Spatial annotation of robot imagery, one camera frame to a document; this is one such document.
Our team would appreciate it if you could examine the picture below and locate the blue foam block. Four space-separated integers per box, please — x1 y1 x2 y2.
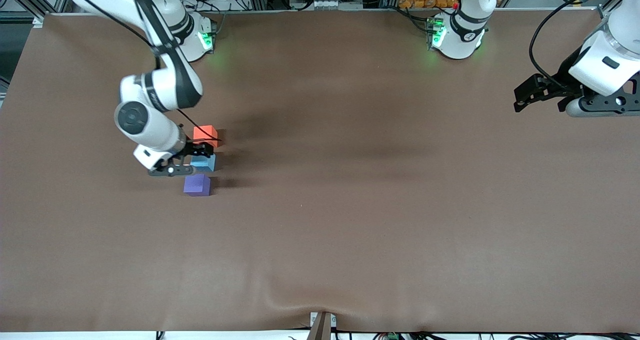
190 153 217 173

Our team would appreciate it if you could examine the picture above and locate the orange foam block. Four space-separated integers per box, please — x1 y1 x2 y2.
193 125 220 149

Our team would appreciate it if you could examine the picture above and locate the purple foam block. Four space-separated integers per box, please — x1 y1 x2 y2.
183 173 212 197

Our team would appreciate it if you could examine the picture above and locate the brown table cover mat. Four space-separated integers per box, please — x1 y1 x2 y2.
0 8 640 334

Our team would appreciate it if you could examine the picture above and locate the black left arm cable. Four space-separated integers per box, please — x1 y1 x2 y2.
529 0 615 89

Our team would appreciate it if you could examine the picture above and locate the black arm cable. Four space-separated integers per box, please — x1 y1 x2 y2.
62 0 222 144
529 0 615 89

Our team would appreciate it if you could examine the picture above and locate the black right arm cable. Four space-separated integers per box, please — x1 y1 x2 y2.
62 0 222 144

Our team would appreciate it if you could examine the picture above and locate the brown camera mount bracket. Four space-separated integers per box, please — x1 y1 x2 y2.
306 311 337 340

